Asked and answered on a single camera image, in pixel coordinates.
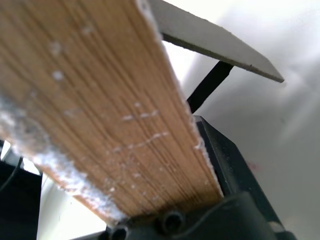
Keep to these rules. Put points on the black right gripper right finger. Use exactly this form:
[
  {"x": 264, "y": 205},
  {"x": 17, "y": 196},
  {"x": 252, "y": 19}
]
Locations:
[{"x": 225, "y": 160}]

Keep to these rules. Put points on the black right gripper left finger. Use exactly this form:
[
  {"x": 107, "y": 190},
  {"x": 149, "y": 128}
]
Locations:
[{"x": 17, "y": 205}]

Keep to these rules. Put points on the wooden plank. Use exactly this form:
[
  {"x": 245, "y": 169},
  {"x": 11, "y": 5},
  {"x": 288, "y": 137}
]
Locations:
[{"x": 100, "y": 100}]

